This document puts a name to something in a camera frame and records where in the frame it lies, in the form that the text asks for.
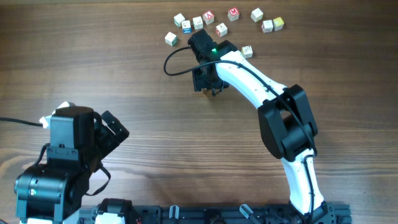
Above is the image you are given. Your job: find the white block teal side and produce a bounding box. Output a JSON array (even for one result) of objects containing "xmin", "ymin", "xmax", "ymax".
[{"xmin": 203, "ymin": 90, "xmax": 212, "ymax": 95}]

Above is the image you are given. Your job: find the red letter M block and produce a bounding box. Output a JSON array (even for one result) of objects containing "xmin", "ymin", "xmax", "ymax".
[{"xmin": 228, "ymin": 7, "xmax": 240, "ymax": 21}]

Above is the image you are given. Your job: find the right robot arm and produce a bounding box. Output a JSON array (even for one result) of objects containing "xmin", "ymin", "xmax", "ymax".
[{"xmin": 187, "ymin": 30, "xmax": 324, "ymax": 223}]

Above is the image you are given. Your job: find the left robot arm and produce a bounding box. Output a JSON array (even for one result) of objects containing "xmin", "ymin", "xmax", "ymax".
[{"xmin": 14, "ymin": 105, "xmax": 129, "ymax": 223}]

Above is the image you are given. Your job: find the white block yellow side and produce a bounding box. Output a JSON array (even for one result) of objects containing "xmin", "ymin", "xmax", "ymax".
[{"xmin": 241, "ymin": 45, "xmax": 253, "ymax": 58}]

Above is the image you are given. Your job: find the white block red side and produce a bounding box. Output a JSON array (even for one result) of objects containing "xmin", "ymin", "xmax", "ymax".
[{"xmin": 215, "ymin": 23, "xmax": 228, "ymax": 37}]

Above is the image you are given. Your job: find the white block green side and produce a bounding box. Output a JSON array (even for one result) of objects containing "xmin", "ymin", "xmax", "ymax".
[{"xmin": 165, "ymin": 32, "xmax": 178, "ymax": 46}]

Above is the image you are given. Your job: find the plain white block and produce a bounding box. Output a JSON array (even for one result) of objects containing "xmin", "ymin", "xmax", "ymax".
[{"xmin": 192, "ymin": 16, "xmax": 203, "ymax": 30}]

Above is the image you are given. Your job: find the white block blue side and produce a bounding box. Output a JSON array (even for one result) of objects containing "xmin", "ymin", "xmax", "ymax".
[{"xmin": 182, "ymin": 20, "xmax": 192, "ymax": 34}]

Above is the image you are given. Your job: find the red letter A block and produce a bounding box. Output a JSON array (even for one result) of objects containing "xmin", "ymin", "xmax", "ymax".
[{"xmin": 202, "ymin": 11, "xmax": 215, "ymax": 25}]

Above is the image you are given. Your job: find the white block green edge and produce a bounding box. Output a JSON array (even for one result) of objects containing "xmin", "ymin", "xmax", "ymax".
[{"xmin": 174, "ymin": 13, "xmax": 185, "ymax": 27}]

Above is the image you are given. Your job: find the white block red edge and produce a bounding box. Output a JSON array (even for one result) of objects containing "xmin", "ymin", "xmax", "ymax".
[{"xmin": 261, "ymin": 20, "xmax": 274, "ymax": 33}]

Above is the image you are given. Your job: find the white cube block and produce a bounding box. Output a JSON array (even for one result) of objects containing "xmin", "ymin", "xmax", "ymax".
[{"xmin": 251, "ymin": 8, "xmax": 264, "ymax": 22}]

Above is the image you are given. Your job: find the yellow top block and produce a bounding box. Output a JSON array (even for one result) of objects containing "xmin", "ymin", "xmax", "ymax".
[{"xmin": 272, "ymin": 17, "xmax": 284, "ymax": 31}]

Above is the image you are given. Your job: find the left black cable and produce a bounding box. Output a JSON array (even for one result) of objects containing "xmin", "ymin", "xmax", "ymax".
[{"xmin": 0, "ymin": 116, "xmax": 44, "ymax": 128}]

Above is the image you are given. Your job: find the black cable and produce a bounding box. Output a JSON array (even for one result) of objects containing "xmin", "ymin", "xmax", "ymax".
[
  {"xmin": 163, "ymin": 46, "xmax": 318, "ymax": 224},
  {"xmin": 0, "ymin": 116, "xmax": 44, "ymax": 128}
]

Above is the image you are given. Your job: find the right black cable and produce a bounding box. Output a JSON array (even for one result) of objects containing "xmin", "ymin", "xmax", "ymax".
[{"xmin": 163, "ymin": 46, "xmax": 318, "ymax": 224}]

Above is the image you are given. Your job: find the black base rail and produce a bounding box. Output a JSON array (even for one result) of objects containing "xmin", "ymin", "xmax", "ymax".
[{"xmin": 74, "ymin": 203, "xmax": 352, "ymax": 224}]

